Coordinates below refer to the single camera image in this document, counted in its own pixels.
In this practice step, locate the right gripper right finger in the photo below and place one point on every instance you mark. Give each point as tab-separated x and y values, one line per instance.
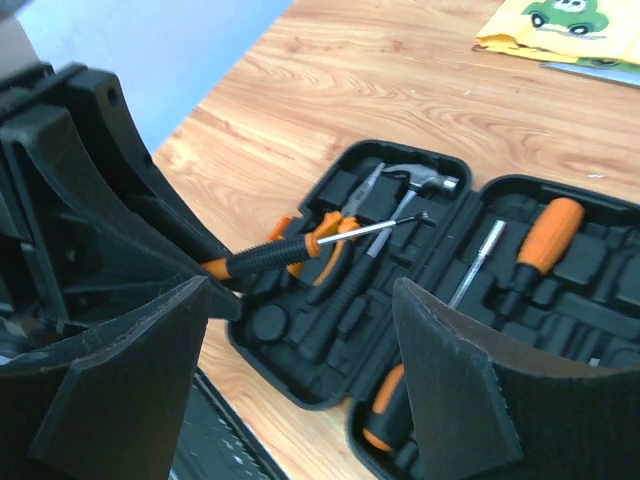
492	407

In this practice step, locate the yellow car print cloth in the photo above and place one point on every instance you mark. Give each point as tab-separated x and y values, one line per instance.
588	33

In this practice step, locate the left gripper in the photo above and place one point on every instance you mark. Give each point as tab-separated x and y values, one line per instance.
90	228

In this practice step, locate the small screwdriver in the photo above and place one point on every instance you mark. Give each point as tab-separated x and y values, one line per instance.
281	253

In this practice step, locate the orange needle nose pliers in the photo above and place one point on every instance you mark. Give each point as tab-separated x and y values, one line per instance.
340	222

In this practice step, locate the claw hammer black grip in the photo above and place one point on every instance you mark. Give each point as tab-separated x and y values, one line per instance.
419	178

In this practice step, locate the black plastic tool case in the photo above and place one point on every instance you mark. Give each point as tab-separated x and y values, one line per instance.
586	309

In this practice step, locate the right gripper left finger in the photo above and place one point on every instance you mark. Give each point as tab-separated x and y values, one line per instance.
107	403

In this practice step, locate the orange handled screwdriver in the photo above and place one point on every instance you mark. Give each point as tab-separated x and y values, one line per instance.
546	241

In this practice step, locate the thin dark metal file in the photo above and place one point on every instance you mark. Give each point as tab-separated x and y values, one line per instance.
616	74

